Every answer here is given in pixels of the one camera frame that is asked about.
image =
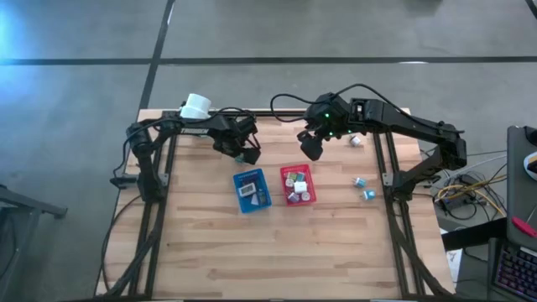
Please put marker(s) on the white mug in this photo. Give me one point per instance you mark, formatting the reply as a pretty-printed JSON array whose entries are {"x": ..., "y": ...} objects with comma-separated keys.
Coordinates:
[{"x": 196, "y": 105}]

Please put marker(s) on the grey white wall charger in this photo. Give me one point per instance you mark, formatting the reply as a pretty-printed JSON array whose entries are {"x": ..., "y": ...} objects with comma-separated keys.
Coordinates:
[{"x": 356, "y": 141}]

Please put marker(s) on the black power strip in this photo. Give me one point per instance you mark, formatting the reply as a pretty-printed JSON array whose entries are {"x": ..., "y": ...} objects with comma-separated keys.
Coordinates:
[{"x": 457, "y": 204}]

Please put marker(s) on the black backlit keyboard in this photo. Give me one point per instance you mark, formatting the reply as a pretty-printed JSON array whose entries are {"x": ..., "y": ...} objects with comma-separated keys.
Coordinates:
[{"x": 516, "y": 272}]

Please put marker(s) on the purple white wall charger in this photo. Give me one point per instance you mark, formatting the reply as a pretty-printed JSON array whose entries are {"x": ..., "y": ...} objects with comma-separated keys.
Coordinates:
[{"x": 293, "y": 197}]

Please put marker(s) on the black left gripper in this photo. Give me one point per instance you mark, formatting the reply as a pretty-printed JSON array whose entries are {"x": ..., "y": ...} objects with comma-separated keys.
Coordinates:
[{"x": 233, "y": 136}]

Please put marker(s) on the black desk beam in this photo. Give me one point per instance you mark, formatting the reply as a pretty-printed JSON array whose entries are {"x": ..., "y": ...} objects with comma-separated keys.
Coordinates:
[{"x": 474, "y": 235}]

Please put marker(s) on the blue digital display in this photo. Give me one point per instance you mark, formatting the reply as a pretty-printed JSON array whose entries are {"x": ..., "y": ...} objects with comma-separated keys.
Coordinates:
[{"x": 263, "y": 198}]

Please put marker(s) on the teal digital display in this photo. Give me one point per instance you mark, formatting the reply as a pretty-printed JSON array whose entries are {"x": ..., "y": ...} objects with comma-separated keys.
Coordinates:
[{"x": 240, "y": 159}]

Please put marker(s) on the grey metal side stand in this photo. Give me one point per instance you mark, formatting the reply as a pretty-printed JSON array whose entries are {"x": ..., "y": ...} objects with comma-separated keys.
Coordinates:
[{"x": 33, "y": 203}]

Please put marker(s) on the red plastic slotted basket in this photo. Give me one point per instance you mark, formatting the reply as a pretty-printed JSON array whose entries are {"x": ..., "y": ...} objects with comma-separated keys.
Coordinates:
[{"x": 311, "y": 184}]

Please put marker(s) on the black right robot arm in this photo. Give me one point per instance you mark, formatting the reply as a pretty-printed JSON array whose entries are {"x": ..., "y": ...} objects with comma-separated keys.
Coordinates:
[{"x": 419, "y": 126}]

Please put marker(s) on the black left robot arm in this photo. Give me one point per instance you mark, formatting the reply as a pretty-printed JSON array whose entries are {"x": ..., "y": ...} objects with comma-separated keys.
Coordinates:
[{"x": 184, "y": 126}]

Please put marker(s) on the grey side desk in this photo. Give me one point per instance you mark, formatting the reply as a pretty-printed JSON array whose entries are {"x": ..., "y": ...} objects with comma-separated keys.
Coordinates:
[{"x": 518, "y": 189}]

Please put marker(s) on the blue plastic slotted basket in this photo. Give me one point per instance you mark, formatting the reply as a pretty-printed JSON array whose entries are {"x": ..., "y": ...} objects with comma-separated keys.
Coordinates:
[{"x": 247, "y": 205}]

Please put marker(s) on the white paper sheet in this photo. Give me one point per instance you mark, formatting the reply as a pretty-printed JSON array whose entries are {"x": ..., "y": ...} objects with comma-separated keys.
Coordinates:
[{"x": 453, "y": 258}]

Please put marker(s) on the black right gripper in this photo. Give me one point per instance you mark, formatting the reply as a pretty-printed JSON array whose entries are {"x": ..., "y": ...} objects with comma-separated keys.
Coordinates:
[{"x": 329, "y": 115}]

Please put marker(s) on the green white wall charger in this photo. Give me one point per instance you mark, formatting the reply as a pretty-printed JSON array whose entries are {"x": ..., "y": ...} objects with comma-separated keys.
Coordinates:
[{"x": 291, "y": 176}]

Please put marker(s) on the black round desk object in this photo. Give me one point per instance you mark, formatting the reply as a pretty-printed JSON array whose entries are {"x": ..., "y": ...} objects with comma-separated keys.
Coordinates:
[{"x": 533, "y": 135}]

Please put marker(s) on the cyan white wall charger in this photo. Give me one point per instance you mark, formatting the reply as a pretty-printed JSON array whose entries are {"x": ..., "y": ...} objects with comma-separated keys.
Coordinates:
[
  {"x": 300, "y": 176},
  {"x": 359, "y": 182},
  {"x": 369, "y": 194}
]

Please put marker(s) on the black aluminium table frame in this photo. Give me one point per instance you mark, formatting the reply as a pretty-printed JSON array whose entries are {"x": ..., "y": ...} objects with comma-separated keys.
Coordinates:
[{"x": 293, "y": 113}]

